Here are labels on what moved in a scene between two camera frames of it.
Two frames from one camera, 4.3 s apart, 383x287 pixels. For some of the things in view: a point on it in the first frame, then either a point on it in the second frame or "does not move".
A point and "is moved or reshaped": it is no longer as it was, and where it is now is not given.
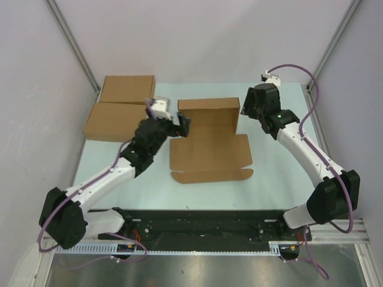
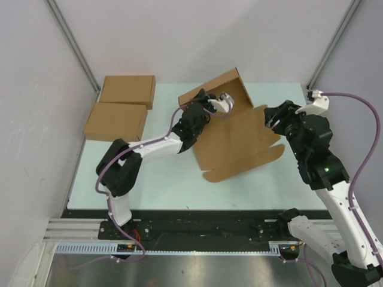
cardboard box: [212, 150] is moved or reshaped
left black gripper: [183, 122] to [202, 97]
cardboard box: [132, 89] does not move
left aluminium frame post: [73, 43] does not move
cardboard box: [115, 121] does not move
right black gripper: [249, 100] to [285, 112]
